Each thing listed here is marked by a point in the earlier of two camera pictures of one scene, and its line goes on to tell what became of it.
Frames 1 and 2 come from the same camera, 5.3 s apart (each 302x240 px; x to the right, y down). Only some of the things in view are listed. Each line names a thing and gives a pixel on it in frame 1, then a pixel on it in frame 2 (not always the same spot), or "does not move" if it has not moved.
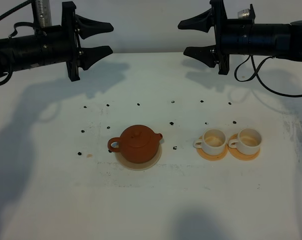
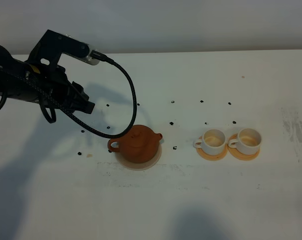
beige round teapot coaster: x=139 y=166 does not move
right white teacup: x=248 y=142 does not move
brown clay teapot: x=137 y=143 does not move
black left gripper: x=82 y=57 → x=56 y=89
